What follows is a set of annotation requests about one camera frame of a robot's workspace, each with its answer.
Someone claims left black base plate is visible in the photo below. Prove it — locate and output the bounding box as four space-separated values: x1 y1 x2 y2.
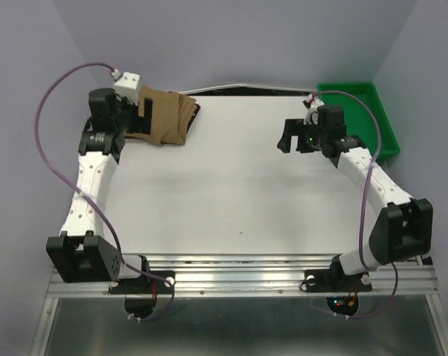
108 276 171 295

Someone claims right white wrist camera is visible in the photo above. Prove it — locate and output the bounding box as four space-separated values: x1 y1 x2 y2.
303 94 324 125

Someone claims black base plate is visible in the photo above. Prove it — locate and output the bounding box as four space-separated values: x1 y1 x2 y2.
300 269 372 294
108 276 171 295

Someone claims aluminium rail frame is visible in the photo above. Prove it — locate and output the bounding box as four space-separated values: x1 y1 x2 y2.
30 159 448 356

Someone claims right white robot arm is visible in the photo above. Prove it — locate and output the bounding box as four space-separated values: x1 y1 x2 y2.
277 105 433 289

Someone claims tan brown skirt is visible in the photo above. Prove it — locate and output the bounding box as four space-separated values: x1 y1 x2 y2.
125 85 197 145

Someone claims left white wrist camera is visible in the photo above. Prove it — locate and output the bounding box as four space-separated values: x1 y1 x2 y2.
111 69 141 105

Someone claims green plastic bin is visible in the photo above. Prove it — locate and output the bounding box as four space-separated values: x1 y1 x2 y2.
317 82 401 164

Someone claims red plaid skirt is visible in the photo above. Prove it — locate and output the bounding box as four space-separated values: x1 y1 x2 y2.
186 104 201 132

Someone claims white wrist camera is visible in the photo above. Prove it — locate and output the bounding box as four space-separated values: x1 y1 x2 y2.
111 69 141 105
303 94 324 125

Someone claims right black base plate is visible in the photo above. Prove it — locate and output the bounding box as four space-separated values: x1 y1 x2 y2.
300 269 372 294

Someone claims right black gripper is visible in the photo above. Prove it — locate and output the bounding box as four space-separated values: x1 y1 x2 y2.
275 118 327 153

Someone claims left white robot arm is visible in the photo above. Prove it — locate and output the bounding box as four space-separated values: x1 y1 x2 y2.
46 88 152 292

